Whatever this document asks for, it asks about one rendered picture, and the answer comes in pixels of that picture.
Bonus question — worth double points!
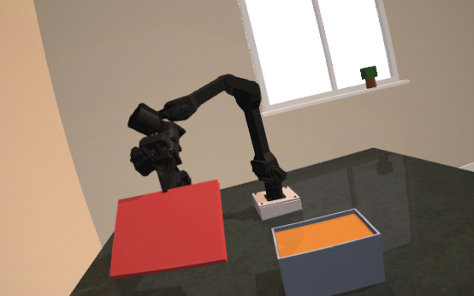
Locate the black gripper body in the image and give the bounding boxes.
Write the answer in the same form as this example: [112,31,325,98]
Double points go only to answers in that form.
[139,133,191,187]

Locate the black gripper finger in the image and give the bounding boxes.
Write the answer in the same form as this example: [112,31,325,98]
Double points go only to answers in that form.
[148,156,177,192]
[169,171,186,189]

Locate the red lid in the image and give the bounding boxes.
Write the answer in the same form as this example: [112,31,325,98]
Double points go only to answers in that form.
[110,180,227,279]

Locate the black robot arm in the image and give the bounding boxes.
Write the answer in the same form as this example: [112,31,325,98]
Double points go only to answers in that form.
[127,74,287,201]

